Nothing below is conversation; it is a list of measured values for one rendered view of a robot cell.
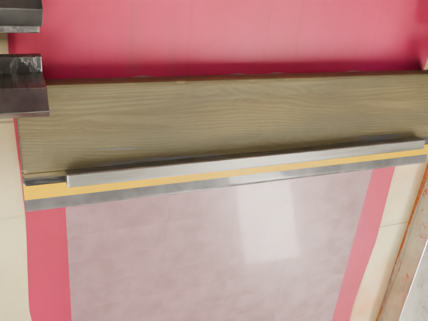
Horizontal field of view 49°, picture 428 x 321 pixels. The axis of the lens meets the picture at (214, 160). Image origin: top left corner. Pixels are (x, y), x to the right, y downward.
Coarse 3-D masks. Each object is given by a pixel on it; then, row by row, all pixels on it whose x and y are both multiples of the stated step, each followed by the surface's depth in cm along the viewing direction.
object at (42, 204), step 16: (384, 160) 49; (400, 160) 50; (416, 160) 51; (240, 176) 43; (256, 176) 43; (272, 176) 44; (288, 176) 45; (304, 176) 46; (96, 192) 38; (112, 192) 38; (128, 192) 39; (144, 192) 40; (160, 192) 40; (176, 192) 41; (32, 208) 36; (48, 208) 37
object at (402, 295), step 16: (416, 208) 60; (416, 224) 60; (416, 240) 60; (400, 256) 63; (416, 256) 61; (400, 272) 64; (416, 272) 61; (400, 288) 64; (416, 288) 63; (384, 304) 67; (400, 304) 64; (416, 304) 65; (384, 320) 67; (400, 320) 65; (416, 320) 66
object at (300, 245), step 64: (320, 0) 42; (384, 0) 45; (256, 64) 43; (320, 64) 45; (384, 64) 48; (256, 192) 49; (320, 192) 53; (384, 192) 57; (256, 256) 54; (320, 256) 58; (256, 320) 59; (320, 320) 64
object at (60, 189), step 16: (320, 160) 46; (336, 160) 47; (352, 160) 47; (368, 160) 48; (176, 176) 40; (192, 176) 41; (208, 176) 42; (224, 176) 42; (32, 192) 36; (48, 192) 36; (64, 192) 37; (80, 192) 37
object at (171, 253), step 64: (64, 0) 34; (128, 0) 36; (192, 0) 38; (256, 0) 40; (64, 64) 36; (128, 64) 38; (192, 64) 40; (192, 192) 46; (64, 256) 44; (128, 256) 47; (192, 256) 50; (64, 320) 47; (128, 320) 50; (192, 320) 54
